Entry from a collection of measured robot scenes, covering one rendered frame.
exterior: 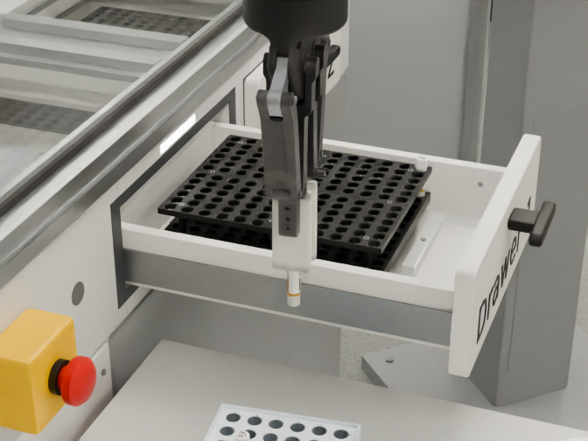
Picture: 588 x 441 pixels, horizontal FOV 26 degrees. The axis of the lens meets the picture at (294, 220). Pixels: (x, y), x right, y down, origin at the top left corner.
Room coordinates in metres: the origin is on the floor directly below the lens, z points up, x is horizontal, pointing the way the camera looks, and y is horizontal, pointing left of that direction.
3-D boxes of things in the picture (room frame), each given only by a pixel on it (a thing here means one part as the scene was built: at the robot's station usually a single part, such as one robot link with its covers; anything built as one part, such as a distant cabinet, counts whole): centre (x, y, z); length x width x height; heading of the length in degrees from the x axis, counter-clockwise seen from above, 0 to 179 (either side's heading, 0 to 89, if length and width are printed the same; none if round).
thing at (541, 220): (1.03, -0.22, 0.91); 0.07 x 0.04 x 0.01; 160
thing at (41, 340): (0.84, 0.21, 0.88); 0.07 x 0.05 x 0.07; 160
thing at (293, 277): (0.87, 0.00, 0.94); 0.01 x 0.01 x 0.05
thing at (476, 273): (1.04, -0.19, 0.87); 0.29 x 0.02 x 0.11; 160
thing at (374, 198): (1.11, -0.01, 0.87); 0.22 x 0.18 x 0.06; 70
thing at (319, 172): (0.88, 0.00, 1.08); 0.04 x 0.01 x 0.11; 76
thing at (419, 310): (1.11, 0.00, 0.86); 0.40 x 0.26 x 0.06; 70
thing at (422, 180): (1.07, -0.10, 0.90); 0.18 x 0.02 x 0.01; 160
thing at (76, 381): (0.82, 0.18, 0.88); 0.04 x 0.03 x 0.04; 160
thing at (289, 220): (0.84, 0.01, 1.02); 0.03 x 0.01 x 0.05; 166
